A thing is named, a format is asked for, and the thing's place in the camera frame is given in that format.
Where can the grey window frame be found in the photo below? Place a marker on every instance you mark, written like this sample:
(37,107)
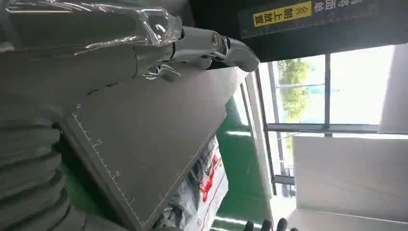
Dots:
(327,126)

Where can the dark mat with ruler marks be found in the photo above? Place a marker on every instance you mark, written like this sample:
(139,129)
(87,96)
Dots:
(334,32)

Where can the grey parcel bag red print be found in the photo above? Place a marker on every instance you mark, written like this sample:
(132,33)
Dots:
(207,188)

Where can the yellow label with arrows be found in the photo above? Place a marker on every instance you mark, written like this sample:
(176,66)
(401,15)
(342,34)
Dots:
(282,13)

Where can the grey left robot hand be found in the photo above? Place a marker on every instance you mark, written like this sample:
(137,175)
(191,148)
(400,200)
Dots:
(79,70)

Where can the grey mat with ruler marks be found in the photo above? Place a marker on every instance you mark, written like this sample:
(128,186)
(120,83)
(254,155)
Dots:
(143,127)

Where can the clear plastic parcel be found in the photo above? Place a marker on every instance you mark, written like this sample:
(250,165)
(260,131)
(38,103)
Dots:
(79,25)

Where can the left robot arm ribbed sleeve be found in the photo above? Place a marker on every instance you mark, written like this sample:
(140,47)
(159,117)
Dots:
(28,178)

